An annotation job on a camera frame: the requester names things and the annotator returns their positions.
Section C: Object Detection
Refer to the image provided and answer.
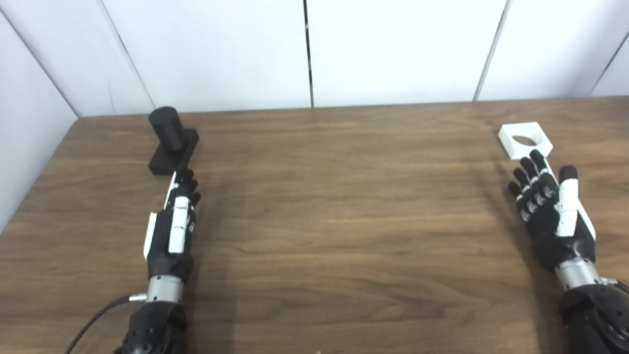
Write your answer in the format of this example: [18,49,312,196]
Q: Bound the white square piece with hole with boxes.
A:
[498,121,553,160]

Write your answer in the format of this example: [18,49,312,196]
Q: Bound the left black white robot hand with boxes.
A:
[143,169,201,285]

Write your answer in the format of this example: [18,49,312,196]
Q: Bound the black peg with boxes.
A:
[148,106,200,176]

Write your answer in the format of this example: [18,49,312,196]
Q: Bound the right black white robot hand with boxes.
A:
[508,149,597,272]

